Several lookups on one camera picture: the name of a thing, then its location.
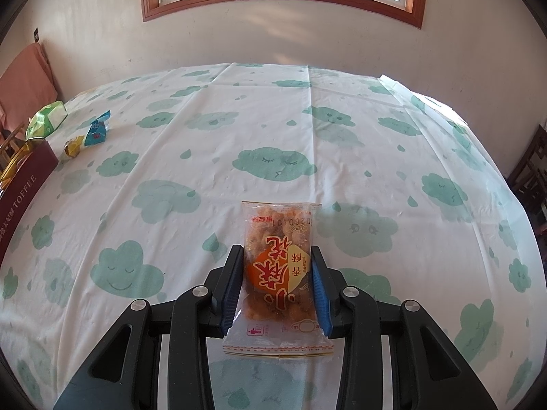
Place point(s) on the green tissue pack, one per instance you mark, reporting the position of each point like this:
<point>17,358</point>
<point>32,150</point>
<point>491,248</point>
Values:
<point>46,121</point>

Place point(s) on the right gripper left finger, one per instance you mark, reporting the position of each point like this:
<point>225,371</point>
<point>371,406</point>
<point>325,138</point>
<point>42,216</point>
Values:
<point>122,371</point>

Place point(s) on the clear brown pastry packet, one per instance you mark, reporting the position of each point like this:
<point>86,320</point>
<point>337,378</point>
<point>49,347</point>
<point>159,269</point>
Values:
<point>276,315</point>

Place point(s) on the dark wooden cabinet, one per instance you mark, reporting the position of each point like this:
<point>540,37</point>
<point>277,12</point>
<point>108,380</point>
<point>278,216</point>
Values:
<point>527,181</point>

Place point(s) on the pink cloth covered furniture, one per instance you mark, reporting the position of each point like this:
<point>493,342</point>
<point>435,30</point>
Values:
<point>27,85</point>

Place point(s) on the yellow red candy packet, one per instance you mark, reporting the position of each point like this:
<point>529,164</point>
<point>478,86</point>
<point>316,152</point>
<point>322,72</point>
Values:
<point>73,147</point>

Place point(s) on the cloud pattern tablecloth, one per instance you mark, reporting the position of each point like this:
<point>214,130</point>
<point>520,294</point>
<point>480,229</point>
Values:
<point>410,206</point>

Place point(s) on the red gold toffee tin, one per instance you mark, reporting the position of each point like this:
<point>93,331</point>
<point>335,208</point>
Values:
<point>25,183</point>

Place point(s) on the wooden chair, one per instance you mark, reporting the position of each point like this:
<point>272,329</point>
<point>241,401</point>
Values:
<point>12,145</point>

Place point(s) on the blue candy packet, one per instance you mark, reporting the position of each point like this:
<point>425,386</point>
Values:
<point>98,130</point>

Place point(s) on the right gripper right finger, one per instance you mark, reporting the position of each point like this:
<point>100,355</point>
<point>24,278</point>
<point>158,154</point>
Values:
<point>426,369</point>

